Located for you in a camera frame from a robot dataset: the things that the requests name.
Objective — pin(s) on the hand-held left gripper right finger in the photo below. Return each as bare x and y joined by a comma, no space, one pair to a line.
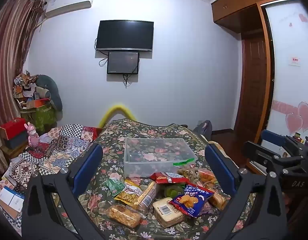
220,170

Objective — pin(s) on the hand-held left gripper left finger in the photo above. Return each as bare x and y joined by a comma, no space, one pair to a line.
90,165

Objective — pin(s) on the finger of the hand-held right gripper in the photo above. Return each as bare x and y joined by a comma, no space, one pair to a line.
259,151
271,137

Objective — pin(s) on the orange pastry packet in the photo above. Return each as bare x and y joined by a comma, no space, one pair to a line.
219,201
206,176

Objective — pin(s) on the green snack packet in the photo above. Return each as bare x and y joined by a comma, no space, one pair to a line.
114,187

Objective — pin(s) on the blue chip bag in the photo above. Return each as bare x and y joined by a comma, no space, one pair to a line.
191,200

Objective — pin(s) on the red snack packet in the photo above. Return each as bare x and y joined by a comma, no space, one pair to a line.
169,178

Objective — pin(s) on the green jelly cup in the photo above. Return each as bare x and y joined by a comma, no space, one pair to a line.
172,191

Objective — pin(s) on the clear pack of biscuits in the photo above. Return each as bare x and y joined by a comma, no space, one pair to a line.
124,216

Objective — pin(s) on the clear plastic container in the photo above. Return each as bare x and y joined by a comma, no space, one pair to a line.
159,155

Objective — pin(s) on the long cracker pack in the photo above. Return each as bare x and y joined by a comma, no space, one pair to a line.
146,196

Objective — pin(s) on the yellow cracker block pack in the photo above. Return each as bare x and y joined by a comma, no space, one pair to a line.
167,212

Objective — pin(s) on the green-topped brown snack packet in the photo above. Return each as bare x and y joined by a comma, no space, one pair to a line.
186,171

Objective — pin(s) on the patchwork quilt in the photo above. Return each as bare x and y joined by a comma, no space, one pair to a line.
59,150

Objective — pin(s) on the grey and pink backpack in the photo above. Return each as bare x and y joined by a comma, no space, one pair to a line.
204,128

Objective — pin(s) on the white wardrobe door with hearts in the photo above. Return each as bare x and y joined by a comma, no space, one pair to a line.
286,92

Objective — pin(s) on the yellow fries packet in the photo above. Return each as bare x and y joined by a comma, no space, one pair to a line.
127,193

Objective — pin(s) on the brown wooden door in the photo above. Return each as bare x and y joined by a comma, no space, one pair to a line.
252,85

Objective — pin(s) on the yellow foam tube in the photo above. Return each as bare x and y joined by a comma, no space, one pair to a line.
116,107

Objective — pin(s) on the pink rabbit toy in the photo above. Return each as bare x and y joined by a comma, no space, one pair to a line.
32,137

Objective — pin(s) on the green printed cloth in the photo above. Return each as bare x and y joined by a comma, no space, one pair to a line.
44,118

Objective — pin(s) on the dark grey box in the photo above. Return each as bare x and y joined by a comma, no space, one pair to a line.
16,140

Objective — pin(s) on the white door label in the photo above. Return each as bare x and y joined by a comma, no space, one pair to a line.
294,61

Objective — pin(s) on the orange cardboard box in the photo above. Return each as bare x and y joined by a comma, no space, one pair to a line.
37,103

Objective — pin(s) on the grey body pillow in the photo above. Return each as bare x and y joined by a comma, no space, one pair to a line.
52,90

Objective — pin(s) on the red box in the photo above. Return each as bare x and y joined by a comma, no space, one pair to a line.
12,126

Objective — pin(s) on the white booklet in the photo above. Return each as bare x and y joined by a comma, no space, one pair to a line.
10,201

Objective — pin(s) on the pile of printed cloths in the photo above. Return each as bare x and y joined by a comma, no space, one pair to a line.
25,85

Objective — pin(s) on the small black monitor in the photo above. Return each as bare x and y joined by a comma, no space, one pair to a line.
122,62

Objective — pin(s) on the wooden overhead cabinet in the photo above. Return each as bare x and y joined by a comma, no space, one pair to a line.
234,7

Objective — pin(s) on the striped brown curtain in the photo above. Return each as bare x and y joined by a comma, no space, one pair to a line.
11,42

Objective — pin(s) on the white air conditioner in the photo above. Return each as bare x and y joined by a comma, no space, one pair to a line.
69,7

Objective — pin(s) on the wall-mounted black television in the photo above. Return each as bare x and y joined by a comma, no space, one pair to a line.
125,35

